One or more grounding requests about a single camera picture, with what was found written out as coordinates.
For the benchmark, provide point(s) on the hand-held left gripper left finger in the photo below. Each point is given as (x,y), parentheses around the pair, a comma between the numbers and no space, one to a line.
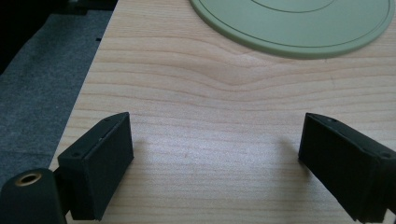
(96,168)

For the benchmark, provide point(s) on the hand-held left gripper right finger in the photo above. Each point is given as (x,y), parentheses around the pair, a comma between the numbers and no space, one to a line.
(345,161)

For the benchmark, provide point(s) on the grey carpet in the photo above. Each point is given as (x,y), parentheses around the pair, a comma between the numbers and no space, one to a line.
(37,93)

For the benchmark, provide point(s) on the round green silicone mat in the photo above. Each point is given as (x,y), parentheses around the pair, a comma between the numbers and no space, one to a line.
(299,28)

